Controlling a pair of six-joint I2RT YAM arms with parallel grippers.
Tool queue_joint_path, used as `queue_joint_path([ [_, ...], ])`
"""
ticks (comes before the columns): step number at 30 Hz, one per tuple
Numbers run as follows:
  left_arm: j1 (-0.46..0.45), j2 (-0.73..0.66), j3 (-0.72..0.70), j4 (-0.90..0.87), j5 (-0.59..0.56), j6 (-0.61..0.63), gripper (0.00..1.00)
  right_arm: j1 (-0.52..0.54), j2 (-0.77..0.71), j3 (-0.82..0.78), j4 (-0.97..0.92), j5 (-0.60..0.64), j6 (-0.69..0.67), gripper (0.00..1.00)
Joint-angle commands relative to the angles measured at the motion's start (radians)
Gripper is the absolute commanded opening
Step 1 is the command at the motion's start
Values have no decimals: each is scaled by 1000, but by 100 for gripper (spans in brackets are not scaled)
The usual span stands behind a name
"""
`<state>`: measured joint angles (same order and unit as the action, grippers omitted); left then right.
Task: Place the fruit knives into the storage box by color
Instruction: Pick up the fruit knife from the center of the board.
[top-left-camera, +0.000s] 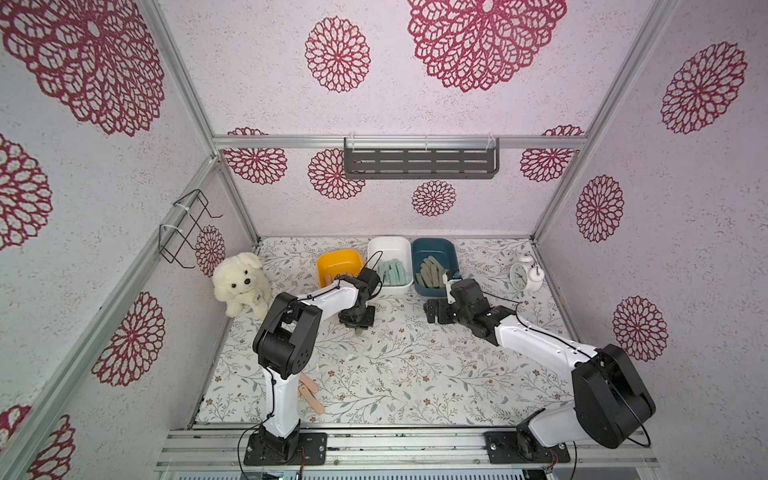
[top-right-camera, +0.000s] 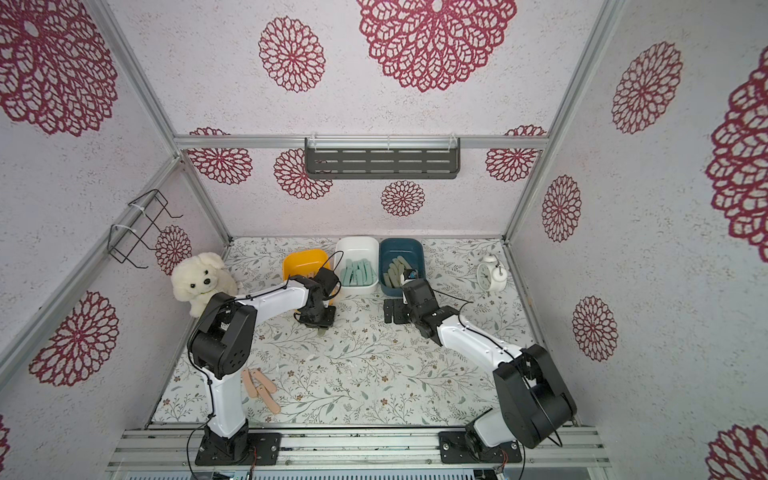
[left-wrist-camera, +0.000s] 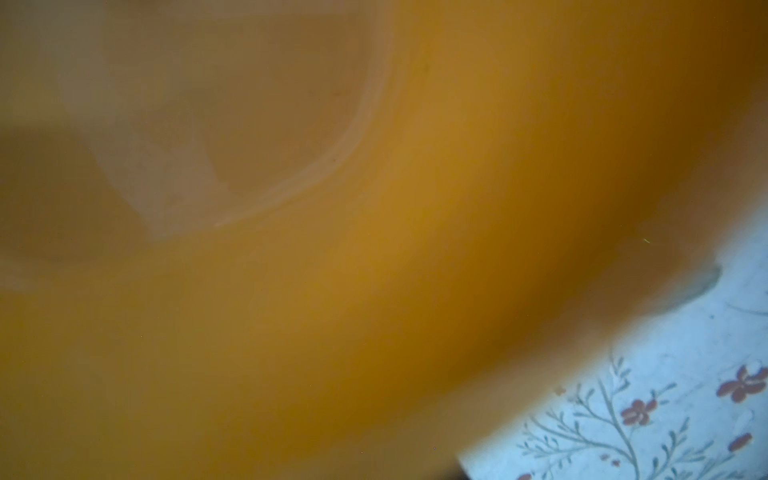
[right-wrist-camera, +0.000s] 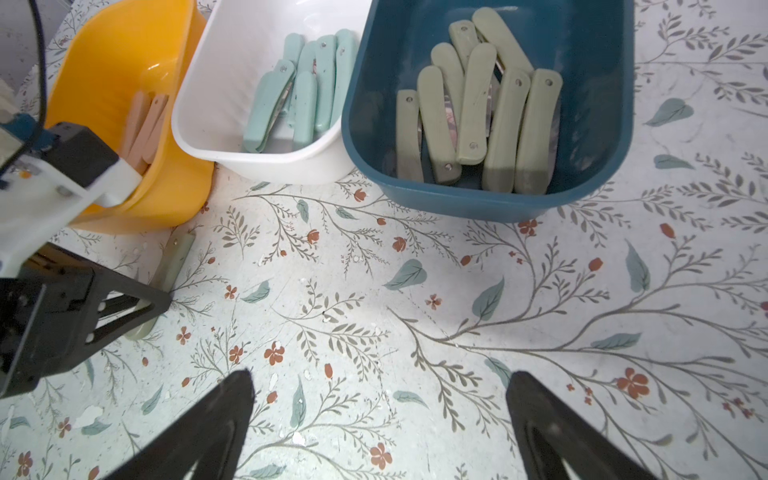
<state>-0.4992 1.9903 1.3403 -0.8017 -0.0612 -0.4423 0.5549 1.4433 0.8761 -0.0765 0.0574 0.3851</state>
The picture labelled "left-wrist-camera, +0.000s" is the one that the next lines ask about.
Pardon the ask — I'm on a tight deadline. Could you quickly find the yellow plastic storage box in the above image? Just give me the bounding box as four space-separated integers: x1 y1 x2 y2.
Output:
1 1 767 479

